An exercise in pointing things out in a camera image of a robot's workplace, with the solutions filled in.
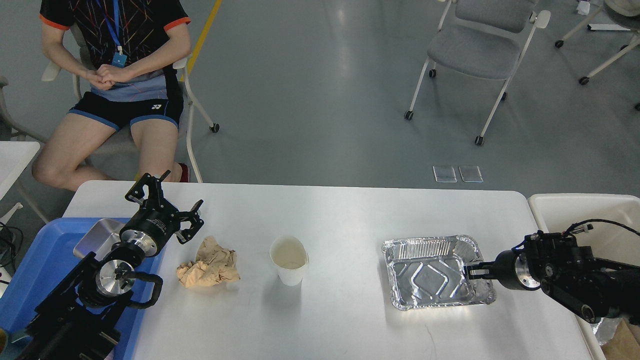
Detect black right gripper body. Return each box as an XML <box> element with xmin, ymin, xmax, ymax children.
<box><xmin>493</xmin><ymin>250</ymin><xmax>541</xmax><ymax>291</ymax></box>

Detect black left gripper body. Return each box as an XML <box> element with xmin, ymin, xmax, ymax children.
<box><xmin>119</xmin><ymin>210</ymin><xmax>181</xmax><ymax>257</ymax></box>

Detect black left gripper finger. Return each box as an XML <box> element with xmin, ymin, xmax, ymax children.
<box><xmin>125</xmin><ymin>170</ymin><xmax>173</xmax><ymax>215</ymax></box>
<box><xmin>174</xmin><ymin>199</ymin><xmax>204</xmax><ymax>245</ymax></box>

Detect stainless steel rectangular tray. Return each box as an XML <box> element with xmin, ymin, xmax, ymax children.
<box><xmin>73</xmin><ymin>218</ymin><xmax>125</xmax><ymax>261</ymax></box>

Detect aluminium foil tray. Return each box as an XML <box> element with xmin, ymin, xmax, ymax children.
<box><xmin>381</xmin><ymin>234</ymin><xmax>497</xmax><ymax>312</ymax></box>

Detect white paper cup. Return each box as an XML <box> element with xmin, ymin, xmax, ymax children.
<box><xmin>269</xmin><ymin>235</ymin><xmax>309</xmax><ymax>287</ymax></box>

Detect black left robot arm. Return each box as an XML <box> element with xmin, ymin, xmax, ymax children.
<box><xmin>15</xmin><ymin>172</ymin><xmax>204</xmax><ymax>360</ymax></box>

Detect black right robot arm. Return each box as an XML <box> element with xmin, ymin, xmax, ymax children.
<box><xmin>464</xmin><ymin>219</ymin><xmax>640</xmax><ymax>326</ymax></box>

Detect crumpled brown paper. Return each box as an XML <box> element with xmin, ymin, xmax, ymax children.
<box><xmin>176</xmin><ymin>235</ymin><xmax>241</xmax><ymax>288</ymax></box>

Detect grey chair left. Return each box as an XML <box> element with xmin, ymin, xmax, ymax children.
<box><xmin>41</xmin><ymin>24</ymin><xmax>220</xmax><ymax>183</ymax></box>

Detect grey chair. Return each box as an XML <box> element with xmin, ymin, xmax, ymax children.
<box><xmin>403</xmin><ymin>0</ymin><xmax>551</xmax><ymax>146</ymax></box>
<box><xmin>41</xmin><ymin>24</ymin><xmax>220</xmax><ymax>183</ymax></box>

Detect foil trays in bin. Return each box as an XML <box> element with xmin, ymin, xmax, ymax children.
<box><xmin>593</xmin><ymin>317</ymin><xmax>640</xmax><ymax>360</ymax></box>

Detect white plastic bin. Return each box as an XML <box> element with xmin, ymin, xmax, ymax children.
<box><xmin>528</xmin><ymin>193</ymin><xmax>640</xmax><ymax>360</ymax></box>

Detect white side table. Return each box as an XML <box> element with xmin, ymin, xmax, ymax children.
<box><xmin>0</xmin><ymin>141</ymin><xmax>51</xmax><ymax>223</ymax></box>

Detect person in patterned shirt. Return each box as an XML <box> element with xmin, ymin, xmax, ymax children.
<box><xmin>32</xmin><ymin>0</ymin><xmax>191</xmax><ymax>191</ymax></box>

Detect teal object bottom left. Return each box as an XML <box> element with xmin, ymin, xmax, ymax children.
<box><xmin>0</xmin><ymin>328</ymin><xmax>33</xmax><ymax>360</ymax></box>

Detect grey chair right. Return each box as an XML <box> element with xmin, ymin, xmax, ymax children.
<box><xmin>403</xmin><ymin>0</ymin><xmax>551</xmax><ymax>146</ymax></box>

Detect chair far right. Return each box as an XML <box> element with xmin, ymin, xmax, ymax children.
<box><xmin>554</xmin><ymin>0</ymin><xmax>640</xmax><ymax>85</ymax></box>

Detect black cables left edge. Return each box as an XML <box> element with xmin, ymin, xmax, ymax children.
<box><xmin>0</xmin><ymin>221</ymin><xmax>25</xmax><ymax>286</ymax></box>

